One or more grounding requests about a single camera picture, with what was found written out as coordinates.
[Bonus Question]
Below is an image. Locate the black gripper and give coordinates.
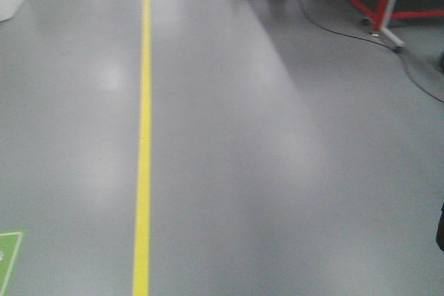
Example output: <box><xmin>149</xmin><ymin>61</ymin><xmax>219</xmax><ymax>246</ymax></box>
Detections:
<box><xmin>436</xmin><ymin>205</ymin><xmax>444</xmax><ymax>251</ymax></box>

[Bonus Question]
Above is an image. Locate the black floor cable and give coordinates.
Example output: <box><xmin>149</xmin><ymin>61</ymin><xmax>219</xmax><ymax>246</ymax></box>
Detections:
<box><xmin>294</xmin><ymin>0</ymin><xmax>444</xmax><ymax>105</ymax></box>

